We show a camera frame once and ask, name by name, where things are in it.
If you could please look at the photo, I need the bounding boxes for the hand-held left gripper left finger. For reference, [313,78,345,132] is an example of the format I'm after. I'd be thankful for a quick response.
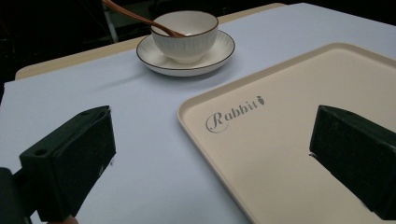
[19,105,117,222]

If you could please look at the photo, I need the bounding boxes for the metal stand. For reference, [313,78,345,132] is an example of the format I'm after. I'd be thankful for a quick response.
[103,7,120,44]

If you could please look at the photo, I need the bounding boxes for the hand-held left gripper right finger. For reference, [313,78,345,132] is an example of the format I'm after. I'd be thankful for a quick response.
[308,105,396,221]

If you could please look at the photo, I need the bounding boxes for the white ribbed bowl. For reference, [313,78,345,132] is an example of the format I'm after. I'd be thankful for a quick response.
[150,10,219,65]

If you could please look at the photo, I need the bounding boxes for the beige plastic tray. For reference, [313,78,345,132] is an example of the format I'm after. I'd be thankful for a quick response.
[177,42,396,224]

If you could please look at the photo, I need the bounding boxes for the brown wooden spoon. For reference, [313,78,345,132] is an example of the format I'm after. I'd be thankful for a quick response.
[101,0,188,38]

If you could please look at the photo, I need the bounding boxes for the white saucer with dark rim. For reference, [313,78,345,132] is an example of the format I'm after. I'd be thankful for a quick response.
[135,30,236,77]

